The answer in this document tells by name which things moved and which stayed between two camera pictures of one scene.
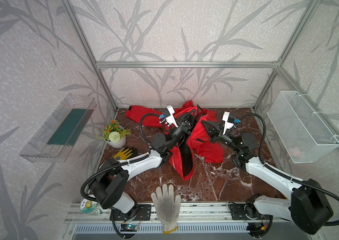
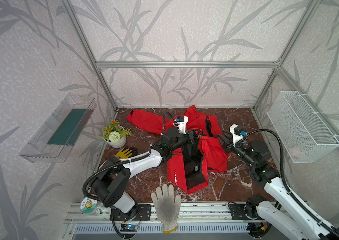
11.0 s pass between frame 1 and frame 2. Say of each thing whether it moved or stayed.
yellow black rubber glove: stayed
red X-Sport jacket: moved
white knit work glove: stayed
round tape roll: stayed
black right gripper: moved
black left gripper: moved
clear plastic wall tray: stayed
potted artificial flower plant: stayed
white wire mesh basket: stayed
